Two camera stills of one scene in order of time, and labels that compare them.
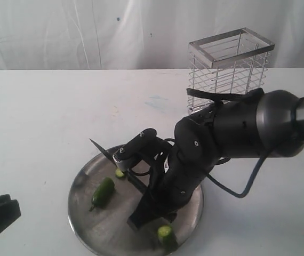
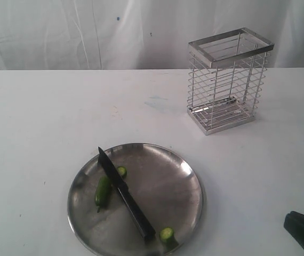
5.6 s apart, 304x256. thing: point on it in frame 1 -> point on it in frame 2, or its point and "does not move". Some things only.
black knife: x=131 y=176 -> x=118 y=178
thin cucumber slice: x=119 y=173 does not move
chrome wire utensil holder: x=230 y=63 does not move
